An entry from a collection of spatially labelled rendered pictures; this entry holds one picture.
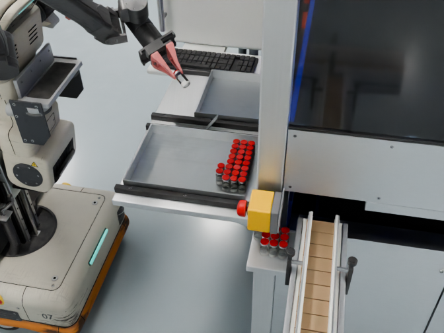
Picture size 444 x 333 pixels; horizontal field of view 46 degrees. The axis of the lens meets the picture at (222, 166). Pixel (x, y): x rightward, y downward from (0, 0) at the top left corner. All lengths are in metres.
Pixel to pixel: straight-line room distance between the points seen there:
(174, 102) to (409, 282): 0.93
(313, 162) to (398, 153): 0.18
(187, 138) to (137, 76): 2.01
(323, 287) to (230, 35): 1.29
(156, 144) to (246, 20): 0.76
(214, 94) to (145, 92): 1.67
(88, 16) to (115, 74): 2.39
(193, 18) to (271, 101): 1.16
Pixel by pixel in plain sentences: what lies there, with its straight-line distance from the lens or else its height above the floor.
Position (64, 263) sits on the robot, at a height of 0.28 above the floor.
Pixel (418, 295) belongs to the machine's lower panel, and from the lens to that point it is 1.57.
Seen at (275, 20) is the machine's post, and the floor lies 1.45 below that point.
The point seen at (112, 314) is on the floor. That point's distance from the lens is 2.32.
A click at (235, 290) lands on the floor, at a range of 2.33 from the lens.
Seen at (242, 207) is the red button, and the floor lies 1.01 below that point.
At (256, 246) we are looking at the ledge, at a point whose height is 0.88.
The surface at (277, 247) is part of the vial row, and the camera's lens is 1.30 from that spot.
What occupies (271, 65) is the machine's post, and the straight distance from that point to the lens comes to 1.07.
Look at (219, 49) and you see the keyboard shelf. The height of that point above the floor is 0.80.
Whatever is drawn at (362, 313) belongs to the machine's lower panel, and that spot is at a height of 0.56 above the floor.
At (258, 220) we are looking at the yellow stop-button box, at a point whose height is 1.00.
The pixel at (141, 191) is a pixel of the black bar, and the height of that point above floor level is 0.90.
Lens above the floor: 1.91
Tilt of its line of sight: 42 degrees down
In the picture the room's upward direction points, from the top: 1 degrees counter-clockwise
